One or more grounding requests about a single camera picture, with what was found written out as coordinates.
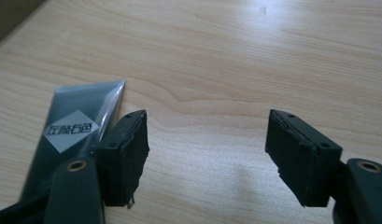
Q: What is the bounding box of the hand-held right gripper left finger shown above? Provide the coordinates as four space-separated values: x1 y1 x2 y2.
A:
96 109 151 209

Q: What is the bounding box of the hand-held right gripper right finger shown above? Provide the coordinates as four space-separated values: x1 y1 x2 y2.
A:
264 108 344 208

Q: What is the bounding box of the metal utensil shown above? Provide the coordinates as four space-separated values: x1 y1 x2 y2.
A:
20 78 126 203

